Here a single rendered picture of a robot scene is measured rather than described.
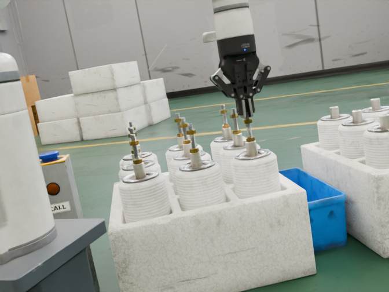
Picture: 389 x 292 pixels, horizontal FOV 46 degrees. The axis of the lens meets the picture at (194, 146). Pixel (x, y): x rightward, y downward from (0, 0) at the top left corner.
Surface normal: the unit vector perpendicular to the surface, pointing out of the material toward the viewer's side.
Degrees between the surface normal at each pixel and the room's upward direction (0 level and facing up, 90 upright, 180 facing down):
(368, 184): 90
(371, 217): 90
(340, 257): 0
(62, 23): 90
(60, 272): 93
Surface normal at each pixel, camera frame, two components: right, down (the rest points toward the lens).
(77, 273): 0.94, -0.02
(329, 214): 0.15, 0.19
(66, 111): -0.33, 0.23
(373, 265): -0.17, -0.97
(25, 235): 0.67, 0.03
